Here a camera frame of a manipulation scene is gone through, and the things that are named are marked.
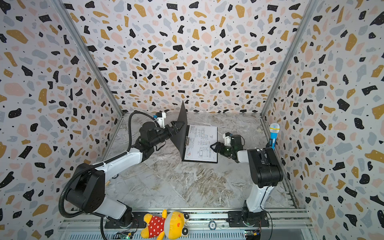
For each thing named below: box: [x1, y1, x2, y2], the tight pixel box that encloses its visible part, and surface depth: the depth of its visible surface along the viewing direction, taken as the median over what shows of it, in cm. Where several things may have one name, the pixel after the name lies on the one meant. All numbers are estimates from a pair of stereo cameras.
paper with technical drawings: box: [184, 124, 218, 162], surface depth 106 cm
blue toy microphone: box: [269, 123, 280, 151], surface depth 81 cm
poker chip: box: [208, 221, 217, 231], surface depth 74 cm
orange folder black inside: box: [170, 100, 218, 164], surface depth 105 cm
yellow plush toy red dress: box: [140, 209, 190, 240], surface depth 68 cm
